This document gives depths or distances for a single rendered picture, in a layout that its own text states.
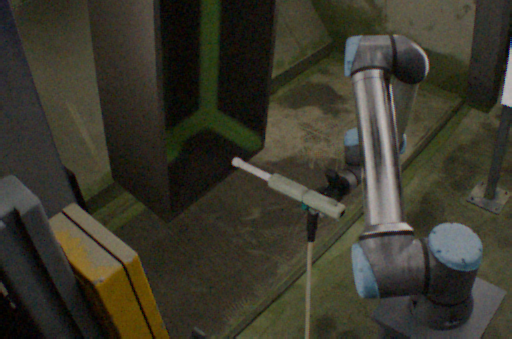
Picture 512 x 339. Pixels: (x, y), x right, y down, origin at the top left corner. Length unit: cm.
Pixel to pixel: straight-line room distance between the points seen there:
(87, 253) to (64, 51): 252
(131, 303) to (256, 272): 194
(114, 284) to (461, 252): 102
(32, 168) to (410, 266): 91
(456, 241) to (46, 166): 98
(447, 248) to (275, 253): 130
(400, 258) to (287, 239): 129
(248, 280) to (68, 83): 141
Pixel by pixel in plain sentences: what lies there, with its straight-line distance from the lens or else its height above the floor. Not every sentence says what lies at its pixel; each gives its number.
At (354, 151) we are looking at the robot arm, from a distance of 203.
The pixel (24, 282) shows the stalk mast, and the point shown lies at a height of 158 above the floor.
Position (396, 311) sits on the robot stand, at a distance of 157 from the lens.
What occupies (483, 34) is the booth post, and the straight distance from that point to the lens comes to 343.
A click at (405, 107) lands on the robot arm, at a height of 96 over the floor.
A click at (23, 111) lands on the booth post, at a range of 99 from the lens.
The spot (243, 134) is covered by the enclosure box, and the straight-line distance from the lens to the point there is 249.
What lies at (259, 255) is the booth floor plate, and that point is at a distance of 252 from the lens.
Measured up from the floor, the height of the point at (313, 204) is 65.
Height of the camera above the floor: 190
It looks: 36 degrees down
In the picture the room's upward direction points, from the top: 7 degrees counter-clockwise
